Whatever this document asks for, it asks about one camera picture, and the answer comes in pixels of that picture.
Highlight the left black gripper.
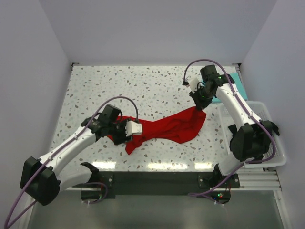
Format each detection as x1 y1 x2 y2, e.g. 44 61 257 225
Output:
108 118 133 145

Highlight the red t shirt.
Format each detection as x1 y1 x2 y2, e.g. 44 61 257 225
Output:
106 106 207 156

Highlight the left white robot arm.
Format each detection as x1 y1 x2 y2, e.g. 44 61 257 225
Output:
20 104 142 206

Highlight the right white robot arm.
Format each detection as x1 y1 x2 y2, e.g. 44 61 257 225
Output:
183 65 275 187

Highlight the folded teal t shirt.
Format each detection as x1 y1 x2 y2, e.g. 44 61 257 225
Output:
212 72 248 104

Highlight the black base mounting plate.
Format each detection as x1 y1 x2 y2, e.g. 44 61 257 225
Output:
71 171 241 203

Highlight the white plastic laundry basket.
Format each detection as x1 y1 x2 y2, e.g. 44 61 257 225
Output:
218 101 287 169

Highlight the black t shirt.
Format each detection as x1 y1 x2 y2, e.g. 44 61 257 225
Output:
229 120 279 158

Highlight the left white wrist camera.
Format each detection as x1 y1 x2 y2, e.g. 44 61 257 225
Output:
125 120 142 136

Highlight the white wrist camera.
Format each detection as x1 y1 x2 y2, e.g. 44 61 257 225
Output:
125 120 142 136
186 77 202 93

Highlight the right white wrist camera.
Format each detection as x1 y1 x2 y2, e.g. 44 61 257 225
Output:
186 77 202 93

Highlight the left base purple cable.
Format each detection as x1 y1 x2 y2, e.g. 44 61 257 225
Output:
71 182 108 205

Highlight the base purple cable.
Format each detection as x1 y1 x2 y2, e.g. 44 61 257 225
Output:
71 182 108 205
187 164 246 203

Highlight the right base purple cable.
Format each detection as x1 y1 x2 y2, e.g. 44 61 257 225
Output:
187 164 246 203

